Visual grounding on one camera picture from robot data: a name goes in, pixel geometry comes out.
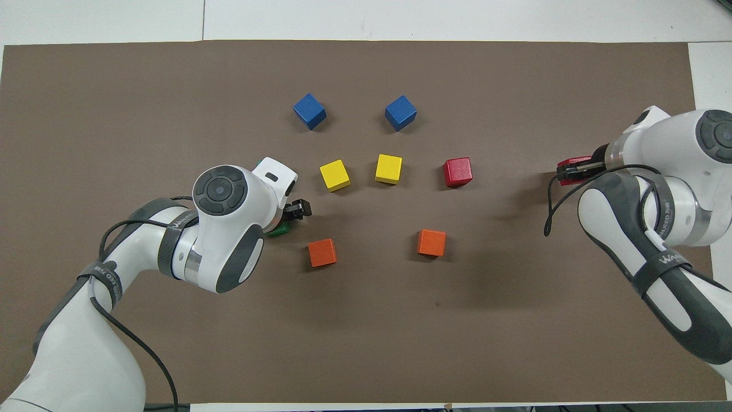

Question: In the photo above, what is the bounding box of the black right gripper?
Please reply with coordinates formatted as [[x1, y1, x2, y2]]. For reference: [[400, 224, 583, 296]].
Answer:
[[558, 144, 611, 173]]

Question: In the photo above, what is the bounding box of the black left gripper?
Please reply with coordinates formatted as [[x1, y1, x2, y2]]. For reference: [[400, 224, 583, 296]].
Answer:
[[279, 199, 313, 225]]

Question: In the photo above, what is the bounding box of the red wooden cube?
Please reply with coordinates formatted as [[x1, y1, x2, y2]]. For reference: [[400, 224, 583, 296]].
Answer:
[[558, 156, 593, 187], [443, 157, 474, 188]]

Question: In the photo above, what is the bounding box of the yellow wooden cube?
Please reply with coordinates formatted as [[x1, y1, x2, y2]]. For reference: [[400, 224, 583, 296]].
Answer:
[[319, 159, 351, 192], [375, 153, 403, 185]]

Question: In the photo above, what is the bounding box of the orange wooden cube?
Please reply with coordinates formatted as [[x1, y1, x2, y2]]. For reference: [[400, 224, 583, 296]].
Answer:
[[417, 229, 447, 258], [308, 238, 338, 268]]

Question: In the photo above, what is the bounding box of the blue wooden cube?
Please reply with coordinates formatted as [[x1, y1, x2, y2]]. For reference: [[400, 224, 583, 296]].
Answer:
[[293, 93, 327, 130], [384, 94, 417, 132]]

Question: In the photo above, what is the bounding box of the brown table mat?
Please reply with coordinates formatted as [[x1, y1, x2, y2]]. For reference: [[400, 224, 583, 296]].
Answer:
[[0, 39, 728, 404]]

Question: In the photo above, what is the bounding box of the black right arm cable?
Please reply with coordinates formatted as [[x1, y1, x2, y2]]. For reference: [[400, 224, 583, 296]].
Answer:
[[543, 165, 664, 236]]

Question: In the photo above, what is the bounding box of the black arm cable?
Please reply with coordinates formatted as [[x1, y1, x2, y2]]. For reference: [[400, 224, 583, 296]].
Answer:
[[89, 197, 192, 412], [543, 165, 664, 236]]

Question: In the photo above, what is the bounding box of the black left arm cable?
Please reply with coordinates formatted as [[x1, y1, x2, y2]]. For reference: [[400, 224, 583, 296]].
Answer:
[[89, 197, 192, 412]]

